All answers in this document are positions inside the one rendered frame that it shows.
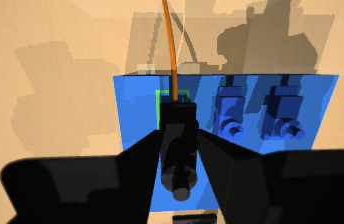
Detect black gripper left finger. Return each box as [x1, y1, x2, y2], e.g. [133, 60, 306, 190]
[0, 129, 160, 224]

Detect blue flat deck plate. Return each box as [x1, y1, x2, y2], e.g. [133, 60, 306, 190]
[113, 74, 340, 212]

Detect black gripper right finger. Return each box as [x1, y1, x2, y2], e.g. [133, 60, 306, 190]
[198, 129, 344, 224]

